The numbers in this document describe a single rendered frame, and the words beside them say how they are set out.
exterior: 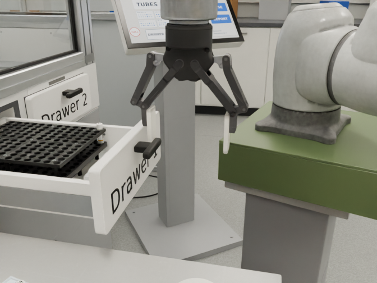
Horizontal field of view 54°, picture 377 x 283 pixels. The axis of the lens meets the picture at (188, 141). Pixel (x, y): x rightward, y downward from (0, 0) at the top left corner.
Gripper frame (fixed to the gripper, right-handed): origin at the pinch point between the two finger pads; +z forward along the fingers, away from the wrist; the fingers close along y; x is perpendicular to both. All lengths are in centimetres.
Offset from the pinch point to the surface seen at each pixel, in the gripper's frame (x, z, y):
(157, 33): -84, -10, 31
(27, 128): -2.8, 1.4, 34.6
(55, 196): 15.8, 4.4, 17.4
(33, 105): -14.5, 0.2, 40.8
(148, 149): 5.3, -0.1, 5.7
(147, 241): -81, 88, 38
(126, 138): 5.1, -1.7, 9.6
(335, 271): -83, 91, -49
